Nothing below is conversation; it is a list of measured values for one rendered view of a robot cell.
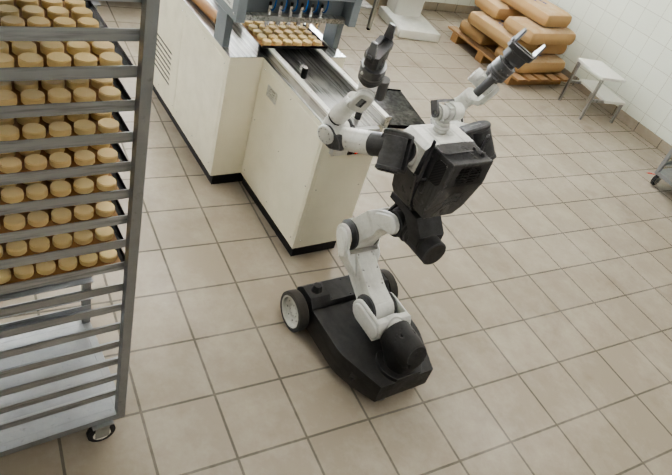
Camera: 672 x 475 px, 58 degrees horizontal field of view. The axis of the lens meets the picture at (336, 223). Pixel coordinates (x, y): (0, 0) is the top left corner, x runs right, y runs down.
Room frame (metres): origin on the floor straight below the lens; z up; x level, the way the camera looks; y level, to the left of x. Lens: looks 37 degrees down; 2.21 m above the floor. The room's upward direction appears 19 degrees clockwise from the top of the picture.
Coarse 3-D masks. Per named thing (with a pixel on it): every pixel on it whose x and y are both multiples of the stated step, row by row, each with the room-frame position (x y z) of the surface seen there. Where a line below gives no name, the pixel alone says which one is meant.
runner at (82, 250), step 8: (120, 240) 1.24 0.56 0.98; (72, 248) 1.15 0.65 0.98; (80, 248) 1.16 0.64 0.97; (88, 248) 1.18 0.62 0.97; (96, 248) 1.19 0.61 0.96; (104, 248) 1.21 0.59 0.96; (112, 248) 1.22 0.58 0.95; (24, 256) 1.07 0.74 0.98; (32, 256) 1.08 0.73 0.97; (40, 256) 1.09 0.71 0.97; (48, 256) 1.11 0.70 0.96; (56, 256) 1.12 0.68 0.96; (64, 256) 1.14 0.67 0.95; (72, 256) 1.15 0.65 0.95; (0, 264) 1.03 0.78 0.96; (8, 264) 1.04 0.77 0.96; (16, 264) 1.05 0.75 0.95; (24, 264) 1.07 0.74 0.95
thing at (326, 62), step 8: (312, 56) 3.19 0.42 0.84; (320, 56) 3.14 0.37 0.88; (328, 56) 3.13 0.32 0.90; (320, 64) 3.12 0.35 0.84; (328, 64) 3.07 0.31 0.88; (336, 64) 3.06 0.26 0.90; (328, 72) 3.06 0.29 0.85; (336, 72) 3.01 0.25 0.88; (344, 72) 3.00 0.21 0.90; (336, 80) 2.99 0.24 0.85; (344, 80) 2.95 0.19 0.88; (352, 80) 2.94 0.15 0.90; (344, 88) 2.93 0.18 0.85; (352, 88) 2.89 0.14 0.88; (376, 104) 2.76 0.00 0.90; (368, 112) 2.76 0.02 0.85; (376, 112) 2.71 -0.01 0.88; (384, 112) 2.70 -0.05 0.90; (376, 120) 2.70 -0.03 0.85; (384, 120) 2.66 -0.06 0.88
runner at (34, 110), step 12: (0, 108) 1.05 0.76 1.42; (12, 108) 1.07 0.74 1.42; (24, 108) 1.08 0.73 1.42; (36, 108) 1.10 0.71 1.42; (48, 108) 1.12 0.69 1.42; (60, 108) 1.13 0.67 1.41; (72, 108) 1.15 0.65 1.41; (84, 108) 1.17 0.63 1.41; (96, 108) 1.19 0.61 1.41; (108, 108) 1.21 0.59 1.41; (120, 108) 1.22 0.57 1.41; (132, 108) 1.24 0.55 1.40
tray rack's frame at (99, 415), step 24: (24, 336) 1.41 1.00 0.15; (48, 336) 1.44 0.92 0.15; (0, 360) 1.28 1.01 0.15; (24, 360) 1.31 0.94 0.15; (72, 360) 1.38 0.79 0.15; (96, 360) 1.41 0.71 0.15; (0, 384) 1.19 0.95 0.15; (48, 384) 1.25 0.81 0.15; (72, 384) 1.28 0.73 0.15; (24, 408) 1.14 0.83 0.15; (72, 408) 1.19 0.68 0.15; (96, 408) 1.22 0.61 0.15; (0, 432) 1.03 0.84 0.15; (24, 432) 1.06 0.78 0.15; (48, 432) 1.08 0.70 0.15; (72, 432) 1.12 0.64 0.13; (96, 432) 1.17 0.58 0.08; (0, 456) 0.97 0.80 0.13
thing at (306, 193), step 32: (256, 96) 2.99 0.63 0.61; (288, 96) 2.75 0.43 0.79; (320, 96) 2.77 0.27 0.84; (256, 128) 2.93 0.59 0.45; (288, 128) 2.70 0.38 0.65; (256, 160) 2.88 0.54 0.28; (288, 160) 2.65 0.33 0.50; (320, 160) 2.49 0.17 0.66; (352, 160) 2.62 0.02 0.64; (256, 192) 2.83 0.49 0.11; (288, 192) 2.60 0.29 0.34; (320, 192) 2.53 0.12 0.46; (352, 192) 2.67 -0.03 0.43; (288, 224) 2.54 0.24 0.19; (320, 224) 2.57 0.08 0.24
